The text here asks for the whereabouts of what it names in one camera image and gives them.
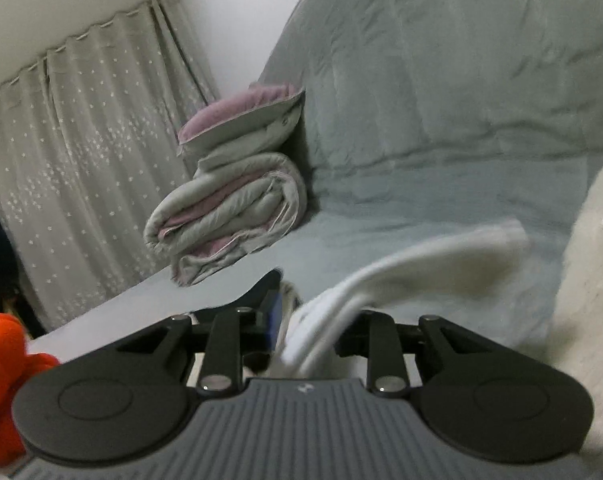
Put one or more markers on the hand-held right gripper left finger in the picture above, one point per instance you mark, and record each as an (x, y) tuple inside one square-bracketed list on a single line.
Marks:
[(275, 320)]

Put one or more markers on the folded grey purple duvet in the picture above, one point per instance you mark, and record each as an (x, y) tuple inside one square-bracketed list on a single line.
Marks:
[(231, 210)]

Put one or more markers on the white bear print sweatshirt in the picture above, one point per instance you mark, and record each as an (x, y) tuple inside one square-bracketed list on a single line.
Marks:
[(431, 265)]

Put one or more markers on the purple and grey pillow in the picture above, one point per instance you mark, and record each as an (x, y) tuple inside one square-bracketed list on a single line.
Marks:
[(231, 115)]

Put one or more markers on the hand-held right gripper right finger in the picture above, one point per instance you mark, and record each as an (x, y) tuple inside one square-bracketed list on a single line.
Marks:
[(384, 345)]

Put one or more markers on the white plush toy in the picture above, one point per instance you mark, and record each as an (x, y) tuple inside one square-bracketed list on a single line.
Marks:
[(586, 335)]

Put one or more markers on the orange pumpkin plush pillow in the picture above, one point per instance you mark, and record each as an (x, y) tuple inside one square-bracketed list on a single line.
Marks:
[(1, 385)]

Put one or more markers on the grey star pattern curtain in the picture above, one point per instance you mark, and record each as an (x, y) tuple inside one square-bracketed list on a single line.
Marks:
[(81, 160)]

